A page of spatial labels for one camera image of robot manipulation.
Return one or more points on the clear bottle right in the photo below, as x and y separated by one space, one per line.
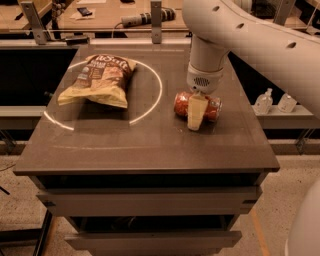
286 103

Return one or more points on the black phone on desk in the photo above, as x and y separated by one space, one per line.
84 11

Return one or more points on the metal rail bracket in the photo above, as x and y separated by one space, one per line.
35 22
156 34
283 11

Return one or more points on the white power strip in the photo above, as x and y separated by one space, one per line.
167 14

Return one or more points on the metal rail bracket right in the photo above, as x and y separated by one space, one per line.
283 11

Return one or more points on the metal rail bracket left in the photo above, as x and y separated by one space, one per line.
35 22

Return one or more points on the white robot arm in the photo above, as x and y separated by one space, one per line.
286 57

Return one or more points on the grey cabinet with drawers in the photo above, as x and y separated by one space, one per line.
138 182

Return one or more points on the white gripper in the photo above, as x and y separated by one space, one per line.
204 81

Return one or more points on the clear bottle left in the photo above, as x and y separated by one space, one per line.
263 102

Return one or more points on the red coke can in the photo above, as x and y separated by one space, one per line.
212 111

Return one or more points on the yellow chip bag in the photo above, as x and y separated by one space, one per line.
103 80

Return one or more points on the metal rail bracket middle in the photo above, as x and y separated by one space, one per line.
156 34

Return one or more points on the clear bottle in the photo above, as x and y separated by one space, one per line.
286 103
263 102

